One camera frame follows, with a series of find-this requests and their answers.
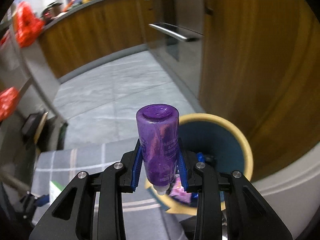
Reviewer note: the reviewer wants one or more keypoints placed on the purple spray bottle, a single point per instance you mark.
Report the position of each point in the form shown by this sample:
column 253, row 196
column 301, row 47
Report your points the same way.
column 158, row 135

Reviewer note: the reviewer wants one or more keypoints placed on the red plastic bag upper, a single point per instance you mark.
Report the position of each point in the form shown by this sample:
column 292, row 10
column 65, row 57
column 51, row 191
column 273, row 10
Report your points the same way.
column 27, row 26

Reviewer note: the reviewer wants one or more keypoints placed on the steel oven with handles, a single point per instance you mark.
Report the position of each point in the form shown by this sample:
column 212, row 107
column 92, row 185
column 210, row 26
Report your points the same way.
column 174, row 30

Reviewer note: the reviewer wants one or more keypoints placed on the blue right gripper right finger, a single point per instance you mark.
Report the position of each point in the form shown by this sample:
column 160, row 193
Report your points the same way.
column 182, row 168

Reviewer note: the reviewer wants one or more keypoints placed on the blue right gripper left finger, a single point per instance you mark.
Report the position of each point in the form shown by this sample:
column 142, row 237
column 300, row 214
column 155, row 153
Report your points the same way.
column 137, row 166

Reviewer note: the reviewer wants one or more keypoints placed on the teal and yellow trash bin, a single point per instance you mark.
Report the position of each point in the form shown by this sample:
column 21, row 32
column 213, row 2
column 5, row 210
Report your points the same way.
column 218, row 138

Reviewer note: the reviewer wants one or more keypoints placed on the wooden kitchen cabinet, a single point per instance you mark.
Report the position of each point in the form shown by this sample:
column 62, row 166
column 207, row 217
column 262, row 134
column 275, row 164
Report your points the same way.
column 91, row 32

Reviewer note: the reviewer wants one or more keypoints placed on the wooden tall cupboard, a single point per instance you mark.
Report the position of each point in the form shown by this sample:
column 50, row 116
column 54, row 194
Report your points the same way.
column 261, row 72

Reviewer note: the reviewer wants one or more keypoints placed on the red plastic bag lower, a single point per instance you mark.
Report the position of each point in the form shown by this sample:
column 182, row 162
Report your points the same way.
column 9, row 100

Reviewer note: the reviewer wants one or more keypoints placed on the blue pill blister pack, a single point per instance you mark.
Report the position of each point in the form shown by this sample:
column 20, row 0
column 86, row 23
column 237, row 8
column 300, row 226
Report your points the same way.
column 205, row 158

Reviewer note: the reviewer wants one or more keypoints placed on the grey checked tablecloth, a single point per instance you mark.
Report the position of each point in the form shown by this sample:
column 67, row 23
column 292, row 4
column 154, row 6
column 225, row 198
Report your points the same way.
column 89, row 202

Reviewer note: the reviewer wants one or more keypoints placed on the pink crumpled wrapper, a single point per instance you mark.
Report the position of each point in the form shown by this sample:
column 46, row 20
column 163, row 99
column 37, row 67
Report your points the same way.
column 177, row 192

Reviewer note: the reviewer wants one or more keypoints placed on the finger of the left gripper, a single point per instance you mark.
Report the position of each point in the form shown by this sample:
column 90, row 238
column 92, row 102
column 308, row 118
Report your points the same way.
column 42, row 200

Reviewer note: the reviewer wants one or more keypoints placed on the metal shelf rack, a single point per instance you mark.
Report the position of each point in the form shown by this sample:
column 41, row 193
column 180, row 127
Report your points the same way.
column 28, row 71

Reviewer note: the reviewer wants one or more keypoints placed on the white medicine box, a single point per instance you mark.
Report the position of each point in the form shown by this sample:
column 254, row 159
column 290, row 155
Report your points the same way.
column 55, row 188

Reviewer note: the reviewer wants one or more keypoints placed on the red plastic bag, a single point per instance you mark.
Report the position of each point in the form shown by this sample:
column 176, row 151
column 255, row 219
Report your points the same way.
column 9, row 100
column 27, row 26

